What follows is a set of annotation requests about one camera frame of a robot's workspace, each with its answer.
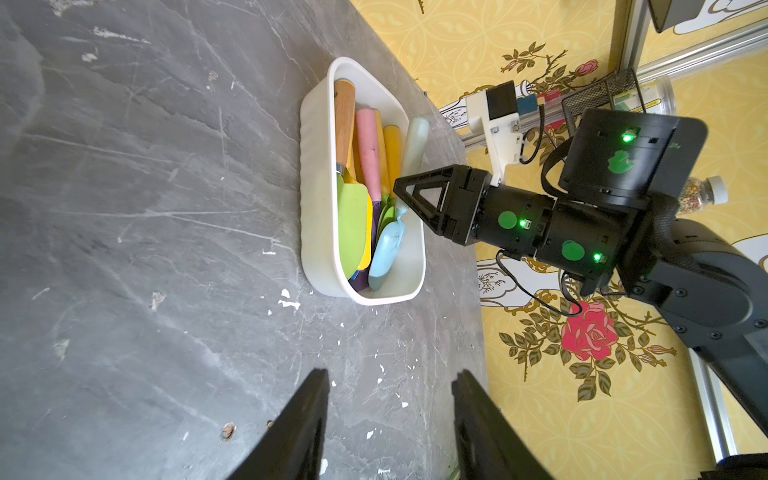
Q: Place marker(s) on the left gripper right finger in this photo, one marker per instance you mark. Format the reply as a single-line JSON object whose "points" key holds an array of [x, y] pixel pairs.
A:
{"points": [[487, 446]]}

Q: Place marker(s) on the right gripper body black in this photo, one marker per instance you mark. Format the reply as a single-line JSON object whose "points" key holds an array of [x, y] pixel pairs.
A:
{"points": [[508, 218]]}

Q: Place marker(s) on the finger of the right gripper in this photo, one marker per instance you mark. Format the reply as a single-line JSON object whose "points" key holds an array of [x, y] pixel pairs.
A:
{"points": [[431, 196]]}

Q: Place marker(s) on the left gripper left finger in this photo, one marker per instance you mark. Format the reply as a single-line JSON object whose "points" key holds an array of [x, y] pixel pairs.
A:
{"points": [[292, 447]]}

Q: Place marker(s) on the yellow scoop shovel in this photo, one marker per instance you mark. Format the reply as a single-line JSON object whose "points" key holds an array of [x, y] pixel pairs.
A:
{"points": [[389, 150]]}

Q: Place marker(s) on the light blue small shovel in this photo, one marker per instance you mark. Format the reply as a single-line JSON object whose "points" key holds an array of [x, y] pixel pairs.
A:
{"points": [[390, 238]]}

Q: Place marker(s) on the light green shovel wooden handle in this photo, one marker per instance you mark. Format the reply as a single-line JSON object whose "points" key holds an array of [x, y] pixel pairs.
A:
{"points": [[352, 198]]}

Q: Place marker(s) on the purple shovel pink handle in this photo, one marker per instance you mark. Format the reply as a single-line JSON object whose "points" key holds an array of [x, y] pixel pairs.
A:
{"points": [[369, 160]]}

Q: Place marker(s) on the green wide shovel yellow handle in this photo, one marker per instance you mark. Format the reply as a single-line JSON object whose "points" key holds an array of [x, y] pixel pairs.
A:
{"points": [[388, 212]]}

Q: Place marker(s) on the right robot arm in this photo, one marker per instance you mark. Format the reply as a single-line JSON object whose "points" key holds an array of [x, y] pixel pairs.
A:
{"points": [[614, 212]]}

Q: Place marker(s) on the white storage box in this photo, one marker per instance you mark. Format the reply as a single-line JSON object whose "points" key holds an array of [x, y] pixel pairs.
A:
{"points": [[319, 215]]}

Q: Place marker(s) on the jar with white lid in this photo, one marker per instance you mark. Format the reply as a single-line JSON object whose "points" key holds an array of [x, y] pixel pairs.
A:
{"points": [[697, 194]]}

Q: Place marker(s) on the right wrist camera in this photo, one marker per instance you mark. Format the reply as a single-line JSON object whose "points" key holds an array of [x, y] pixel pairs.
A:
{"points": [[495, 113]]}

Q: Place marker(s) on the black wire basket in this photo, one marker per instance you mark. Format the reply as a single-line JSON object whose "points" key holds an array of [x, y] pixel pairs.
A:
{"points": [[598, 94]]}

